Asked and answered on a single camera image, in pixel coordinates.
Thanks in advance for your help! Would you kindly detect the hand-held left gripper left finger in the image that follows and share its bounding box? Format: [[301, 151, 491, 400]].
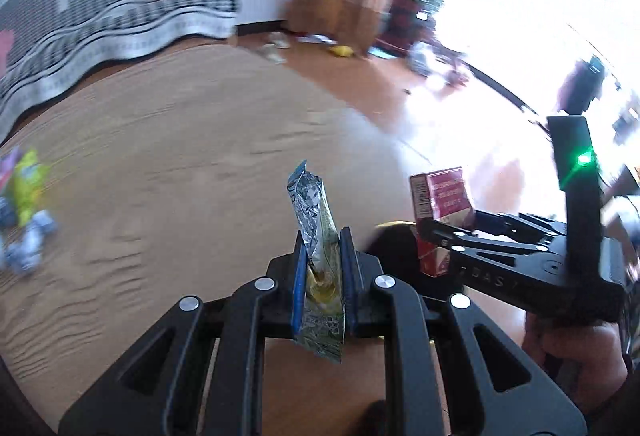
[[59, 232, 308, 436]]

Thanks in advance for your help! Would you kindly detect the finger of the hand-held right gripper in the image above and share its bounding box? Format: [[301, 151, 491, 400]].
[[416, 217, 567, 267], [472, 210, 569, 238]]

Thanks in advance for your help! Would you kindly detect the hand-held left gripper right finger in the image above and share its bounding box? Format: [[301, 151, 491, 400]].
[[340, 226, 588, 436]]

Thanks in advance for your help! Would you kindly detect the black trash bin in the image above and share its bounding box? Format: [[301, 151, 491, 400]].
[[365, 221, 422, 267]]

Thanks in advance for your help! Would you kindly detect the silver yellow foil packet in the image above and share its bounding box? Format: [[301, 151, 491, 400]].
[[286, 160, 347, 363]]

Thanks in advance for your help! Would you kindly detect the red cigarette box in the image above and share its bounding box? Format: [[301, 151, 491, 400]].
[[409, 167, 477, 278]]

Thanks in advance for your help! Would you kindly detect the person's right hand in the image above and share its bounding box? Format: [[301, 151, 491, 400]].
[[522, 311, 631, 417]]

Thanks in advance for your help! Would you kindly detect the hanging dark jacket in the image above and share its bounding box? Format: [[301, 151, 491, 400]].
[[560, 57, 608, 115]]

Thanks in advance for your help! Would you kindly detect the pink child tricycle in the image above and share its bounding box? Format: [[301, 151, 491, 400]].
[[430, 41, 474, 90]]

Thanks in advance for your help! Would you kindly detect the white plastic bag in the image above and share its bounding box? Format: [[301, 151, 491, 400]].
[[407, 41, 437, 75]]

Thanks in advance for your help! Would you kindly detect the dark red plant pot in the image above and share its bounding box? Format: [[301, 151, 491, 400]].
[[385, 0, 436, 55]]

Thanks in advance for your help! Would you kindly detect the yellow green snack packet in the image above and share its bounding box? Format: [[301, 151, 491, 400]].
[[10, 148, 52, 228]]

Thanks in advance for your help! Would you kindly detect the black white striped blanket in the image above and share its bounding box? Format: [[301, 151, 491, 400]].
[[0, 0, 242, 139]]

